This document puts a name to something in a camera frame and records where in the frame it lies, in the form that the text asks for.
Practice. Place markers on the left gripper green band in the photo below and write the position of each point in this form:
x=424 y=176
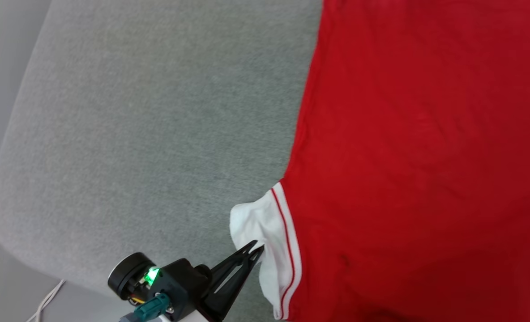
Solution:
x=126 y=277

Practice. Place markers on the red white-trimmed garment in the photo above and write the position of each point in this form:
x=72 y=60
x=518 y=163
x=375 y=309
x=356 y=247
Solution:
x=417 y=161

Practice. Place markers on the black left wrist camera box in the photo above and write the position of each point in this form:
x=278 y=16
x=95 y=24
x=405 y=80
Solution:
x=180 y=281

